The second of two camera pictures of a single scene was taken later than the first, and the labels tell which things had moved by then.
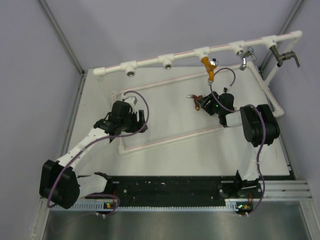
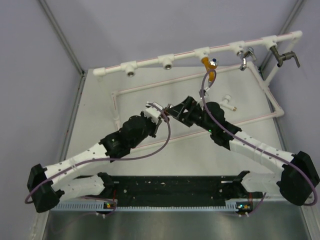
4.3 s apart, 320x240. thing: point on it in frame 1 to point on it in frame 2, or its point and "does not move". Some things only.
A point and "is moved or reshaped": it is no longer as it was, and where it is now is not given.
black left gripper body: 130,124 to 151,127
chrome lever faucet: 244,54 does not move
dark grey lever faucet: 284,56 does not move
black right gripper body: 213,107 to 195,116
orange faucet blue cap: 210,65 does not move
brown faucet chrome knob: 196,99 is moved or reshaped
